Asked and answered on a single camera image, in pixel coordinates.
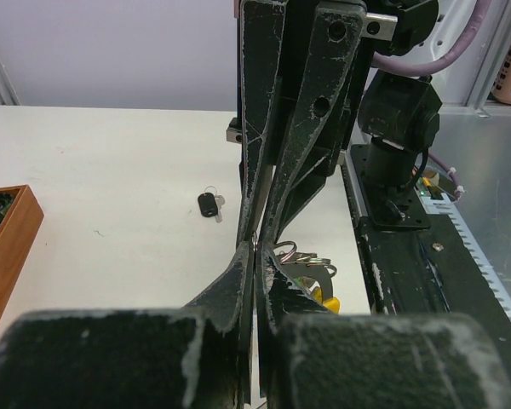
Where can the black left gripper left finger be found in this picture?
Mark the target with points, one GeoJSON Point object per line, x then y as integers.
{"type": "Point", "coordinates": [197, 356]}

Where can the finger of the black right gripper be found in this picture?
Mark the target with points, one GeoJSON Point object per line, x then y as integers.
{"type": "Point", "coordinates": [335, 35]}
{"type": "Point", "coordinates": [261, 35]}

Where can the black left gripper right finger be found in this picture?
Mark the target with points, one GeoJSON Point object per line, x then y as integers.
{"type": "Point", "coordinates": [312, 358]}

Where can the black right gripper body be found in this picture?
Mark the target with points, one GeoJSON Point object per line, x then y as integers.
{"type": "Point", "coordinates": [301, 66]}

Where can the metal keyring with yellow grip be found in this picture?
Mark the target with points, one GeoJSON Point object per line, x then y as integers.
{"type": "Point", "coordinates": [307, 269]}

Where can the black headed key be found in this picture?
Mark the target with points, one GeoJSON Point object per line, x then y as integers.
{"type": "Point", "coordinates": [210, 203]}

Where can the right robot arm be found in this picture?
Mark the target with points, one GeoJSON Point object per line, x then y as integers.
{"type": "Point", "coordinates": [433, 35]}

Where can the wooden compartment tray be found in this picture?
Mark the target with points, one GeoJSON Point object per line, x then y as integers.
{"type": "Point", "coordinates": [18, 231]}

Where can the black mounted camera on bracket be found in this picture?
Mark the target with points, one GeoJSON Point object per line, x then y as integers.
{"type": "Point", "coordinates": [401, 117]}

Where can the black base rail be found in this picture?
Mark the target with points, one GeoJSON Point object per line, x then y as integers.
{"type": "Point", "coordinates": [417, 253]}

